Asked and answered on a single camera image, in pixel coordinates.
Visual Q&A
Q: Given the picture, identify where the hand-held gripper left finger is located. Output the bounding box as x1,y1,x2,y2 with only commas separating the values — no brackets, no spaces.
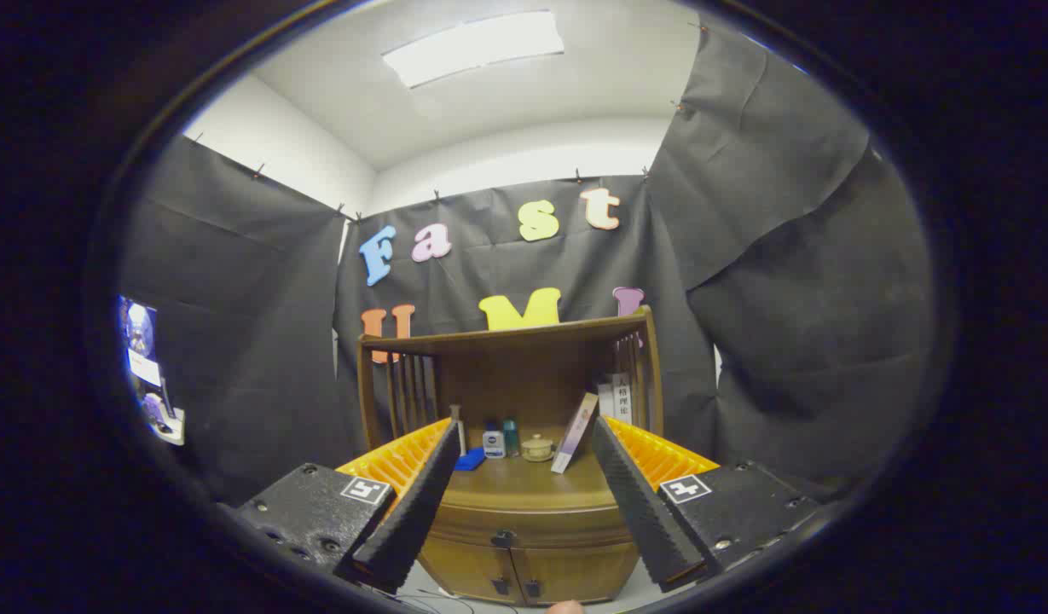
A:
234,416,464,595

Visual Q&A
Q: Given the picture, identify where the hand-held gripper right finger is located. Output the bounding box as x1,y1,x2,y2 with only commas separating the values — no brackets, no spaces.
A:
590,415,823,594

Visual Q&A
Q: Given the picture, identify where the wooden cabinet door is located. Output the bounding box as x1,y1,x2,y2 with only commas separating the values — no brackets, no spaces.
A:
511,542,640,605
419,537,516,603

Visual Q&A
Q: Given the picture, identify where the wooden countertop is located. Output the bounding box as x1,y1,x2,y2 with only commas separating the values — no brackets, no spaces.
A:
430,443,631,517

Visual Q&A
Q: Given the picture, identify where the wooden cabinet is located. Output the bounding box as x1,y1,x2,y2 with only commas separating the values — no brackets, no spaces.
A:
356,305,665,606

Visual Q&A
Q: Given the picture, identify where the pink and white slim box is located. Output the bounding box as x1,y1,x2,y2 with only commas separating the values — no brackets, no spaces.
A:
550,392,599,474

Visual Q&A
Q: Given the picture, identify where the black backdrop cloth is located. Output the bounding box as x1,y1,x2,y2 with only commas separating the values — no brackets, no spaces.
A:
119,17,938,508

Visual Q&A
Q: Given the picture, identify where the rectangular ceiling light panel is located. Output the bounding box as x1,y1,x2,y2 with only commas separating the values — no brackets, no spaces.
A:
381,10,565,90

